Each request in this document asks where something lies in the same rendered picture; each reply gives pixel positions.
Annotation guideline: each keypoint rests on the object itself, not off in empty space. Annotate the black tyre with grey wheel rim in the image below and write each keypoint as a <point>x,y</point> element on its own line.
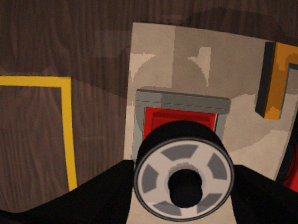
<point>176,146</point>

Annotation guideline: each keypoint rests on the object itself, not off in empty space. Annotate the yellow rectangular outline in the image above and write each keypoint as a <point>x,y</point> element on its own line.
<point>66,101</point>

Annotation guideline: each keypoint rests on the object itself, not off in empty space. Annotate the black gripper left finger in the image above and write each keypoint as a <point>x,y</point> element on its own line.
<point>105,199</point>

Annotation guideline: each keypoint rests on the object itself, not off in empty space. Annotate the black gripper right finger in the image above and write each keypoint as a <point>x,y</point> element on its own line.
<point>258,200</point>

